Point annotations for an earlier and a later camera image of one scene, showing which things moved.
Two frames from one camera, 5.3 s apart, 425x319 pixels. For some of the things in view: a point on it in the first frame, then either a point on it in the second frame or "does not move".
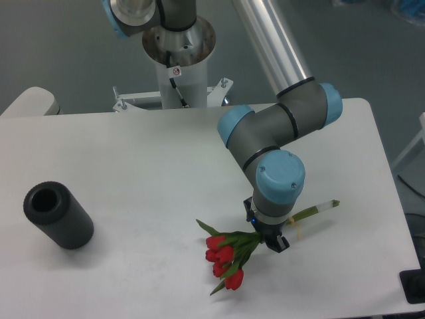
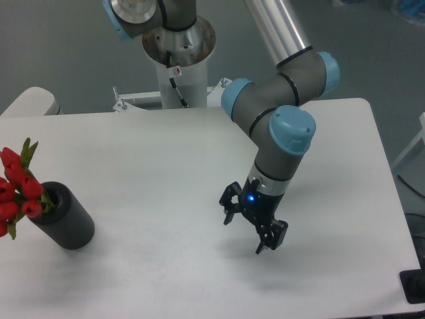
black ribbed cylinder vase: x=52 y=207 does not move
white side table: x=34 y=101 does not move
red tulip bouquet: x=228 y=251 -> x=20 y=189
